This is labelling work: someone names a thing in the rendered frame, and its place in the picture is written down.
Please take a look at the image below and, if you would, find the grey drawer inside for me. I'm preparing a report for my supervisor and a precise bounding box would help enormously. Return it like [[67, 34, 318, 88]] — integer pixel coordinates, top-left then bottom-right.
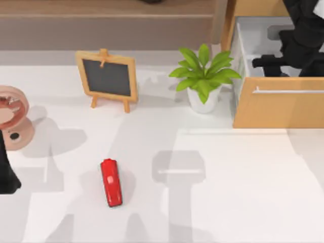
[[233, 16, 324, 79]]

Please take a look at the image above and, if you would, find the pale wooden drawer front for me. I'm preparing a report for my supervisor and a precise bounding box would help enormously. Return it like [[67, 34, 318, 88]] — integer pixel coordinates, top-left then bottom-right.
[[232, 76, 324, 129]]

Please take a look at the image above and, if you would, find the wooden cupboard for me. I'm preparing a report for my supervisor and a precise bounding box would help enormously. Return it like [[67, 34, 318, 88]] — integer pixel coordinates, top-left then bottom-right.
[[219, 0, 324, 53]]

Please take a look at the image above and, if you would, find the green plant in white pot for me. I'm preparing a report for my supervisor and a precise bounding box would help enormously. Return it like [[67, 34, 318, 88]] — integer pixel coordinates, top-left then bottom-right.
[[168, 43, 242, 114]]

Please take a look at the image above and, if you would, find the wooden framed blackboard easel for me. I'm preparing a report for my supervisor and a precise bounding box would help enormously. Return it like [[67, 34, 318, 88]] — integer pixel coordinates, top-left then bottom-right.
[[75, 48, 139, 114]]

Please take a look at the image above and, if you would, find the brown wooden shelf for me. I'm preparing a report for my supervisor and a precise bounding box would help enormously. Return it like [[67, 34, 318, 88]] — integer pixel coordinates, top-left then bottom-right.
[[0, 0, 221, 51]]

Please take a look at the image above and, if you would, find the red stapler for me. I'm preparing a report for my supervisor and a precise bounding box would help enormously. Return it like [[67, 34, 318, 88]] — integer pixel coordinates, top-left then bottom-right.
[[100, 157, 124, 209]]

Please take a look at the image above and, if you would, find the pink desk fan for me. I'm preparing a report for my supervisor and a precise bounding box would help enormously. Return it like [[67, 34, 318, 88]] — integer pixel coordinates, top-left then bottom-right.
[[0, 85, 35, 151]]

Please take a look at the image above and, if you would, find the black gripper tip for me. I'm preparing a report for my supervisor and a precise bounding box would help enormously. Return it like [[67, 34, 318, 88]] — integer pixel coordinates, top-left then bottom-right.
[[0, 128, 22, 195]]

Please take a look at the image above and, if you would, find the long metal drawer handle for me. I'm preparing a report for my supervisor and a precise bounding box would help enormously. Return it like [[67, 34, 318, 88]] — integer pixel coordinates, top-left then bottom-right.
[[252, 86, 324, 94]]

